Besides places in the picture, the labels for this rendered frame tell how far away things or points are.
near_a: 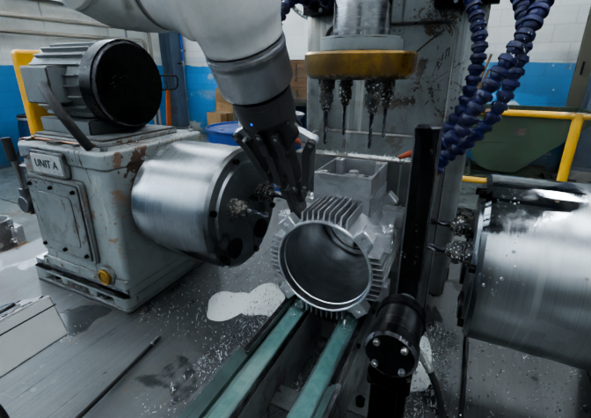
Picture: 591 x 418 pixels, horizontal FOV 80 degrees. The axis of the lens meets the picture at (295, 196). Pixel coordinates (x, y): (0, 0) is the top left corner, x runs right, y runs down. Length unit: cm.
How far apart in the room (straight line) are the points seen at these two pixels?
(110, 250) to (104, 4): 53
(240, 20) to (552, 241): 42
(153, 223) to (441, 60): 64
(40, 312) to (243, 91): 32
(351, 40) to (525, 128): 420
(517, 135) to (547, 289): 422
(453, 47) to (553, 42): 498
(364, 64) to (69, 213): 66
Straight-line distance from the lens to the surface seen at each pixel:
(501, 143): 471
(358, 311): 60
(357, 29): 59
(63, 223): 92
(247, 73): 39
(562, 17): 578
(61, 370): 83
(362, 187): 58
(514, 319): 53
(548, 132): 474
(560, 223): 53
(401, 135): 81
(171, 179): 69
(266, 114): 42
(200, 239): 66
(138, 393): 73
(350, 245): 77
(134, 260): 85
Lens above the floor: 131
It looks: 20 degrees down
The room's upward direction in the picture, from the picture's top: straight up
